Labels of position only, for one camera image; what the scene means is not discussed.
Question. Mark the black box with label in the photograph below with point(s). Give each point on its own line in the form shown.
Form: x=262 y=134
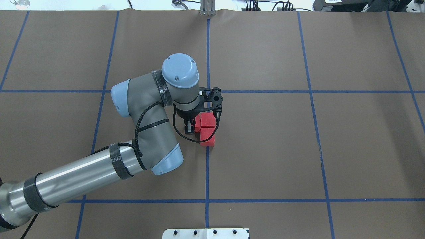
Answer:
x=360 y=5

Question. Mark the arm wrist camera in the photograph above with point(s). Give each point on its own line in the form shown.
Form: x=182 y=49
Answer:
x=211 y=100

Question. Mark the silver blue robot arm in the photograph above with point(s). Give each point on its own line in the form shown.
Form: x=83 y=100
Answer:
x=153 y=147

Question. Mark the red block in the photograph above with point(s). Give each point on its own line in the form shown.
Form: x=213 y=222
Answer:
x=197 y=123
x=207 y=120
x=205 y=133

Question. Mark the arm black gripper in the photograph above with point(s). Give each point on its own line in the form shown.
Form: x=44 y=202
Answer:
x=186 y=116

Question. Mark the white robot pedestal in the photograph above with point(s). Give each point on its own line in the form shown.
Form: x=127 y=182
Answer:
x=207 y=233

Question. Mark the aluminium frame post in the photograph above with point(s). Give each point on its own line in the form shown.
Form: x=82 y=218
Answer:
x=207 y=7

